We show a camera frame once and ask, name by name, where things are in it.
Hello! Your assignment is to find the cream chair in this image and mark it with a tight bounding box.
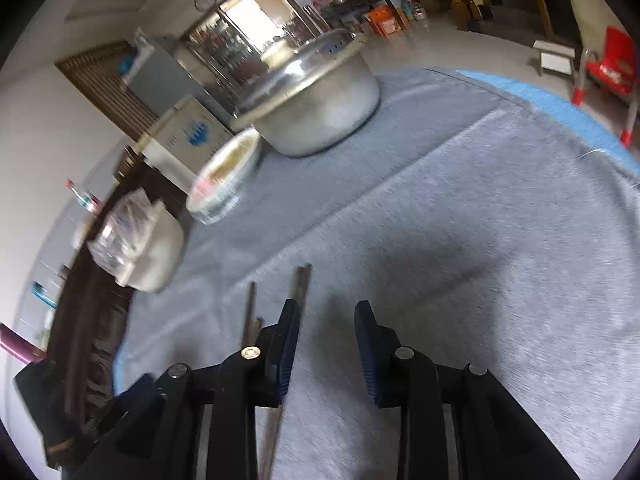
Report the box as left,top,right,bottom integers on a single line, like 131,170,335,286
561,0,627,63

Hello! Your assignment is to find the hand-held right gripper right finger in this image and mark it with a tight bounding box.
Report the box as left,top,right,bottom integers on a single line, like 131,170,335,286
353,300,582,480

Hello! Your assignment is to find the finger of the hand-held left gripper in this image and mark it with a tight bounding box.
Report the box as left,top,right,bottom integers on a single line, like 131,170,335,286
100,372,157,433

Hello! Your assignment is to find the grey refrigerator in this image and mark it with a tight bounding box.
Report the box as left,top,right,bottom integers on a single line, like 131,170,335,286
121,34,238,128

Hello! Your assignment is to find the purple thermos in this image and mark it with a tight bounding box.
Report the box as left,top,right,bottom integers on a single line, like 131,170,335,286
0,323,45,364

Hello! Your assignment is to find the dark chopstick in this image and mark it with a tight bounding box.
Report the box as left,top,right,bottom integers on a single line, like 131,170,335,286
257,264,314,480
242,281,259,350

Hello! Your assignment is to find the white step stool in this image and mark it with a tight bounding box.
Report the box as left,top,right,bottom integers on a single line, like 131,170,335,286
533,39,577,74

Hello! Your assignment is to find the white cardboard box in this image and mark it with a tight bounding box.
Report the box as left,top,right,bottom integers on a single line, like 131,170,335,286
142,96,237,183

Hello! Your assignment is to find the metal pot with lid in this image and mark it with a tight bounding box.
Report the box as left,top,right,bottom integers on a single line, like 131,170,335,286
231,27,382,159

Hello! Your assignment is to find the red plastic chair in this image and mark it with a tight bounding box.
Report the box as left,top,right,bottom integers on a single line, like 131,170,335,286
571,26,640,149

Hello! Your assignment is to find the carved wooden sideboard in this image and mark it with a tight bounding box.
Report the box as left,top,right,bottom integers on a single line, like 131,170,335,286
46,157,203,463

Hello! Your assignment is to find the plastic water bottle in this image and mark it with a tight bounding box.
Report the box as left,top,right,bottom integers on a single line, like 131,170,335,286
64,178,102,214

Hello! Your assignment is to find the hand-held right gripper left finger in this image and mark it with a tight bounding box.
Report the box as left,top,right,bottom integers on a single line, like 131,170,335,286
75,299,302,480

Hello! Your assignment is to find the grey tablecloth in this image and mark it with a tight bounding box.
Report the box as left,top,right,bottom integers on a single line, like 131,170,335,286
120,66,640,480

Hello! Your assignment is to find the teal bottle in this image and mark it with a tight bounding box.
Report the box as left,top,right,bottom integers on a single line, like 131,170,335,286
30,282,59,310

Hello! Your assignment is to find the clear plastic bag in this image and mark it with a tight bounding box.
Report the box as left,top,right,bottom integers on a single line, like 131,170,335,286
86,189,166,273

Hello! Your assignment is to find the orange box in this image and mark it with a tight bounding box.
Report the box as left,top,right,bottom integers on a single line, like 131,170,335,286
367,6,410,37

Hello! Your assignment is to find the white bowl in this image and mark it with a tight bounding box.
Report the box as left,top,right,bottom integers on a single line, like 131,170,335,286
114,200,187,294

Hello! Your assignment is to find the wrapped plate of food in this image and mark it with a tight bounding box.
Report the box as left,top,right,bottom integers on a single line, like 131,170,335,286
185,128,264,226

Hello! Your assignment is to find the kitchen shelf with bottles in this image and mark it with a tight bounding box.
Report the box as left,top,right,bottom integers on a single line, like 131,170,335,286
187,7,266,81

